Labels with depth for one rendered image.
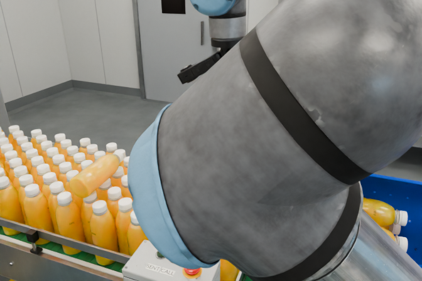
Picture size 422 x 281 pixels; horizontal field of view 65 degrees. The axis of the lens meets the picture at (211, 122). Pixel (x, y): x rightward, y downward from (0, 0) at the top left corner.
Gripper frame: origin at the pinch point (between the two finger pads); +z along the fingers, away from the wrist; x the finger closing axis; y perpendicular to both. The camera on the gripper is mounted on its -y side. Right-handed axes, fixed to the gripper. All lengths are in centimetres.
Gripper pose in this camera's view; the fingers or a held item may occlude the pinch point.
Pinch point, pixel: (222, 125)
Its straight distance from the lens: 76.9
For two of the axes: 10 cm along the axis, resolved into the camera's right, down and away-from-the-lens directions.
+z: 0.5, 9.1, 4.2
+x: 3.7, -4.0, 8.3
